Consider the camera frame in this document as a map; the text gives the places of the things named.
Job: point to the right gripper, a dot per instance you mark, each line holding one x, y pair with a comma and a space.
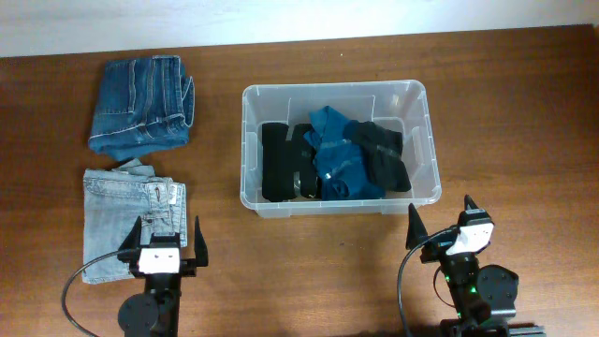
437, 248

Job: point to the light blue folded jeans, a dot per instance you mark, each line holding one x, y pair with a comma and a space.
115, 199

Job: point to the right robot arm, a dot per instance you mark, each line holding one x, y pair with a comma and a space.
483, 297

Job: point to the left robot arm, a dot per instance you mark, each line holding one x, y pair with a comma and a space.
154, 311

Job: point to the black garment with tape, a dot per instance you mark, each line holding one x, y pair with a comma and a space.
288, 170

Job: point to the dark blue folded jeans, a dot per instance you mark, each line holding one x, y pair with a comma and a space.
144, 105

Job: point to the dark grey garment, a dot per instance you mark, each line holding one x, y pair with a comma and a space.
383, 150

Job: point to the clear plastic storage bin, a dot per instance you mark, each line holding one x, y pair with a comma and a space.
399, 106

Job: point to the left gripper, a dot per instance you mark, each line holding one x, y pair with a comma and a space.
188, 267

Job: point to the blue garment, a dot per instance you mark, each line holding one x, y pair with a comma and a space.
340, 164

